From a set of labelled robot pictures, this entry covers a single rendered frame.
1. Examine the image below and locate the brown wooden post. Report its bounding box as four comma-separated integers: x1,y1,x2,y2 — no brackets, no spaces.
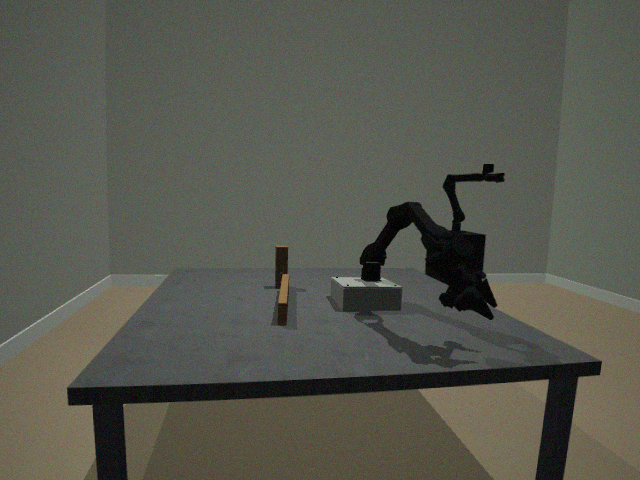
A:
275,245,288,289

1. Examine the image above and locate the wooden side rail with metal hooks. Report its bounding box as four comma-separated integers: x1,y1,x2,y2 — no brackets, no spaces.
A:
277,274,289,326

